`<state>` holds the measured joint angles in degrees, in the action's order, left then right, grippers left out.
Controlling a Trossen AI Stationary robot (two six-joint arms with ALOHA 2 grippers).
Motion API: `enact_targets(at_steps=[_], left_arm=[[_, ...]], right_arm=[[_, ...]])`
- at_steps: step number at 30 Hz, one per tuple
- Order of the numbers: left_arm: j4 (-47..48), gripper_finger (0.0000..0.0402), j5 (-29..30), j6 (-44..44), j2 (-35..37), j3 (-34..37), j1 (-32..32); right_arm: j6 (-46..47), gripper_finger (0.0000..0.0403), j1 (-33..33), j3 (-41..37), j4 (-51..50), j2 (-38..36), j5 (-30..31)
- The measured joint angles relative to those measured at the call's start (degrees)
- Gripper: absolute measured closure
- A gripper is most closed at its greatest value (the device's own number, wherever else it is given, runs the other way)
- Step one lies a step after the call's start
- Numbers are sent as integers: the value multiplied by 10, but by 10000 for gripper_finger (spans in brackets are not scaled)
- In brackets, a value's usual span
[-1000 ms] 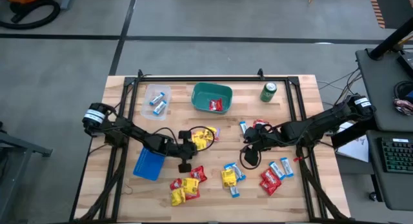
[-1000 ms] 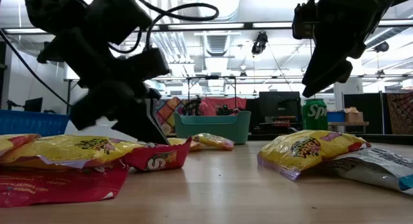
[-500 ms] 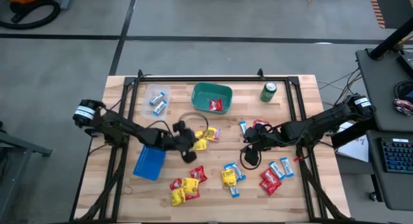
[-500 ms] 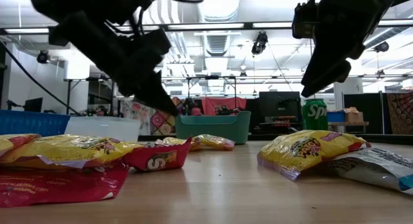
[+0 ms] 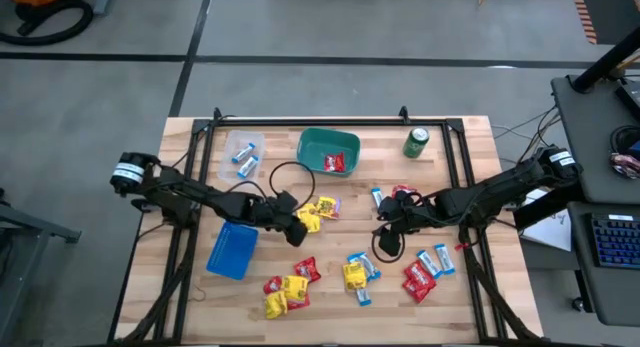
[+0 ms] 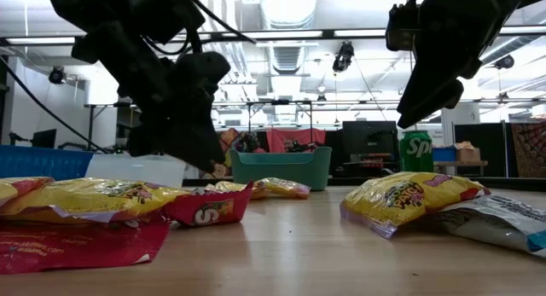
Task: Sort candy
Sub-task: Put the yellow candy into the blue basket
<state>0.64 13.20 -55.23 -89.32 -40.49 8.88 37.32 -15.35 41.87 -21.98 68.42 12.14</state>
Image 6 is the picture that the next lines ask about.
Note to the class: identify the blue plastic basket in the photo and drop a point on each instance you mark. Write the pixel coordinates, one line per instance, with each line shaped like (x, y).
(42, 164)

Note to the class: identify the black background robot arm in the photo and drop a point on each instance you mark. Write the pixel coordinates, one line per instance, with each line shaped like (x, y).
(81, 146)
(298, 147)

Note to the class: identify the red Skittles candy pack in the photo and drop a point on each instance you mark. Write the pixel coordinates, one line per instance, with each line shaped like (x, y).
(64, 249)
(205, 210)

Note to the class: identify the clear plastic container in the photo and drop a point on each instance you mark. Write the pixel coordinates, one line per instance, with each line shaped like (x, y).
(119, 172)

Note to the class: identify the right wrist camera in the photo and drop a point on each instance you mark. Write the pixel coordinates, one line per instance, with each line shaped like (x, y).
(403, 29)

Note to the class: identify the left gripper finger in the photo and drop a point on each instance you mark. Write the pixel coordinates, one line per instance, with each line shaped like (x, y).
(196, 125)
(145, 140)

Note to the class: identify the blue storage box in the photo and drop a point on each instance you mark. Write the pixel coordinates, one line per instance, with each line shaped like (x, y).
(443, 154)

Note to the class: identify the black monitor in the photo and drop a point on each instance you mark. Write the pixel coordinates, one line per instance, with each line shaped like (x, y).
(44, 139)

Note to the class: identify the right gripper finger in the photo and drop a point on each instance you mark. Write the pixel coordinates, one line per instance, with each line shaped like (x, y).
(426, 100)

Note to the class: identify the red cloth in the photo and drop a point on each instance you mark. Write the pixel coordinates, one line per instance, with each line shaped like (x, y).
(277, 138)

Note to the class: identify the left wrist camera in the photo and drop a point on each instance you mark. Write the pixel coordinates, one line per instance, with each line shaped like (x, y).
(166, 14)

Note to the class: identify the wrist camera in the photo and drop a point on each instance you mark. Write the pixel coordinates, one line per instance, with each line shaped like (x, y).
(166, 14)
(403, 29)

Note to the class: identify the black hanging camera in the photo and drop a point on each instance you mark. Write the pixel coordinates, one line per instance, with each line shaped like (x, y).
(505, 62)
(343, 57)
(57, 75)

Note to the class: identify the black cabinet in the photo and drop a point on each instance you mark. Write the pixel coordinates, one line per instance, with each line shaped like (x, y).
(369, 136)

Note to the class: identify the colourful patchwork quilt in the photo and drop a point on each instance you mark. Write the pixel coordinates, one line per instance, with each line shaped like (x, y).
(228, 140)

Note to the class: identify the green Sprite can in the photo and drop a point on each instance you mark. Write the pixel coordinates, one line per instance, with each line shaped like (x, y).
(416, 151)

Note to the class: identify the yellow Sour Patch candy pack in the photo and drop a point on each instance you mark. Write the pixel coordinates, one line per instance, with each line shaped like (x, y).
(396, 202)
(230, 187)
(283, 188)
(21, 189)
(85, 198)

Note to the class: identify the black workbench frame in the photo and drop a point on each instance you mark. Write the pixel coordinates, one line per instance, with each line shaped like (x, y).
(91, 125)

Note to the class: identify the teal plastic bin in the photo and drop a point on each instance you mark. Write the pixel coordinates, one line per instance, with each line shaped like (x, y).
(281, 172)

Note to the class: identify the black partition panel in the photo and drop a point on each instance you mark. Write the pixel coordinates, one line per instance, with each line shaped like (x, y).
(490, 142)

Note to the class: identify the brown patterned cloth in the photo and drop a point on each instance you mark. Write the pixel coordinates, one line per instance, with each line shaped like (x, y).
(531, 151)

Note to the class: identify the brown cardboard box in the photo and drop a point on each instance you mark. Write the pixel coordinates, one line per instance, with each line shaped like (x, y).
(467, 153)

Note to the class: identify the white ventilation duct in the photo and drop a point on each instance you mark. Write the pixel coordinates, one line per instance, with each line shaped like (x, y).
(288, 57)

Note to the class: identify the blue white candy pack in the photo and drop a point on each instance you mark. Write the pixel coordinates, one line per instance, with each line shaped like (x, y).
(490, 223)

